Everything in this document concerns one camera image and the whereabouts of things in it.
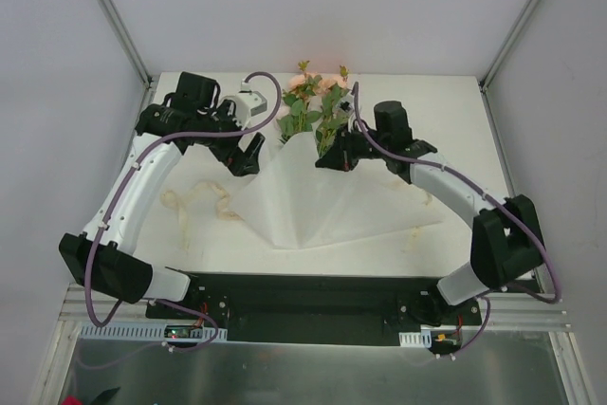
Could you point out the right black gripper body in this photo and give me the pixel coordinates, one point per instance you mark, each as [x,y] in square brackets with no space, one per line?
[349,151]

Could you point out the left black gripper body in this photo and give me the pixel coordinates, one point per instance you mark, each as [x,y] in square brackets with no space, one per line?
[229,154]

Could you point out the pink flowers with green leaves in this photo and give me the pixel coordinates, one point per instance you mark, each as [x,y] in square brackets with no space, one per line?
[309,105]

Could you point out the white wrapping paper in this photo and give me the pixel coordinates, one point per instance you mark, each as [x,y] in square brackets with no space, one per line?
[294,163]

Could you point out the cream ribbon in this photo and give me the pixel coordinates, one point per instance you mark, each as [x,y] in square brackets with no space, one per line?
[208,191]

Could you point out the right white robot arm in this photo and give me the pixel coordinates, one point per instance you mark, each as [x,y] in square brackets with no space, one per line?
[505,233]

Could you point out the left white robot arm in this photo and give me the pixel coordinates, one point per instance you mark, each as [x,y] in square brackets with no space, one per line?
[101,258]

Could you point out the black object at bottom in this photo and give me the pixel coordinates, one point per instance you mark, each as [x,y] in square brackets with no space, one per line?
[105,397]

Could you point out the red object at bottom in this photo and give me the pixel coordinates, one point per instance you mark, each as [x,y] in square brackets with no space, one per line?
[71,400]

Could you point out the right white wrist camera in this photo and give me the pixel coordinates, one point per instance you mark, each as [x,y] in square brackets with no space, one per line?
[346,107]

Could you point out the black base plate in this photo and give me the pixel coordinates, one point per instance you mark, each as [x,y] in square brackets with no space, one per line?
[338,310]

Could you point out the right white cable duct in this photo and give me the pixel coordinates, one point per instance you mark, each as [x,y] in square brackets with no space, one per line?
[419,339]

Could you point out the white cable duct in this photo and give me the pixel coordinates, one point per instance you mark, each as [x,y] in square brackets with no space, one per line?
[145,331]
[419,339]

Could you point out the left aluminium frame post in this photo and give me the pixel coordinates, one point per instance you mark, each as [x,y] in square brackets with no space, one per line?
[125,40]

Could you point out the aluminium frame post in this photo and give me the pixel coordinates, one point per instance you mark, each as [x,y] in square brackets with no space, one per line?
[513,36]
[125,40]

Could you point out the left white cable duct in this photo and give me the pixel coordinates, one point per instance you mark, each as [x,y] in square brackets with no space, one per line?
[145,331]

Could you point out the right aluminium frame post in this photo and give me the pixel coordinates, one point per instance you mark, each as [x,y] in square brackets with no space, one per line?
[513,36]

